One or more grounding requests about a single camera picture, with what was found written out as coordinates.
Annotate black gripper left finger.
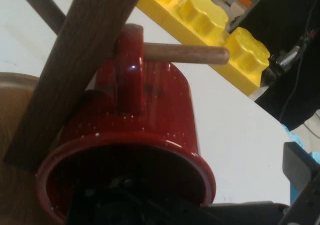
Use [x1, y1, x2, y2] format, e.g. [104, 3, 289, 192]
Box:
[66, 176, 219, 225]

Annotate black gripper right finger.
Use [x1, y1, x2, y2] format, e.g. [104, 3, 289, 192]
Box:
[276, 141, 320, 225]

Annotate red ceramic mug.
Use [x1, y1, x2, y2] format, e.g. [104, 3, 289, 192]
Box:
[34, 23, 217, 225]

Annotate light blue giant building block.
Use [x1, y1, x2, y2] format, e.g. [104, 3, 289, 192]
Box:
[282, 123, 320, 204]

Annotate brown wooden mug tree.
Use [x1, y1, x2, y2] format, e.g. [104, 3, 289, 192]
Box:
[0, 0, 231, 225]

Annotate black stand with wiring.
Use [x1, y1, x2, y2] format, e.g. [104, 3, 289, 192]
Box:
[228, 0, 320, 131]

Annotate yellow giant building block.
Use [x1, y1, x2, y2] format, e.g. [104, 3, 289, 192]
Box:
[136, 0, 272, 98]

